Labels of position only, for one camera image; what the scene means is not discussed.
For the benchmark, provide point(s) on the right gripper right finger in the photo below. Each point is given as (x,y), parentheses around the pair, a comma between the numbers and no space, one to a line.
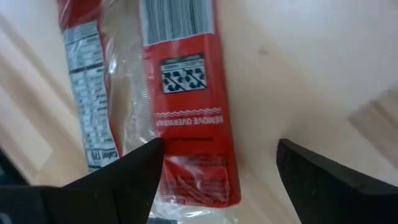
(326,189)

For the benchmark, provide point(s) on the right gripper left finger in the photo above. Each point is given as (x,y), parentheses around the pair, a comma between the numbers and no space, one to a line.
(124,183)

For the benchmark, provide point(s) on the red popcorn bag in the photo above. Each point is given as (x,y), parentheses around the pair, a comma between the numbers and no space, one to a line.
(189,102)

